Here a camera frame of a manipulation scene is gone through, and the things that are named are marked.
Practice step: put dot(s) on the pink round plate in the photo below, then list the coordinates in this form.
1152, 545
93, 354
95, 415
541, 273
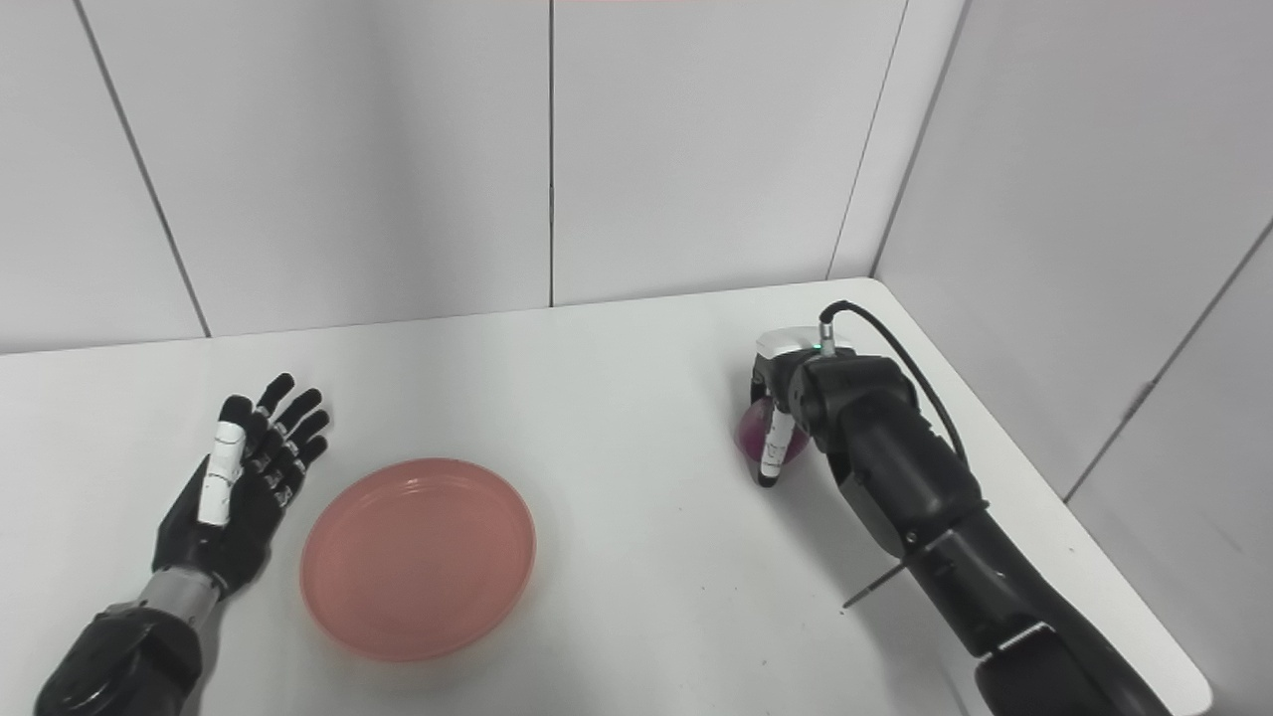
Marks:
418, 559

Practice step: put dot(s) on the red onion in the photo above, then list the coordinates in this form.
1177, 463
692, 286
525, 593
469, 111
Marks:
749, 433

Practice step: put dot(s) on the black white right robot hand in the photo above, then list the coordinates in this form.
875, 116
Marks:
781, 378

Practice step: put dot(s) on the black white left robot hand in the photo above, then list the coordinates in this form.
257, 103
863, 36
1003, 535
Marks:
234, 537

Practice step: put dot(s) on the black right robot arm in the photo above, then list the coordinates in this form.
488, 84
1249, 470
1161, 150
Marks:
925, 497

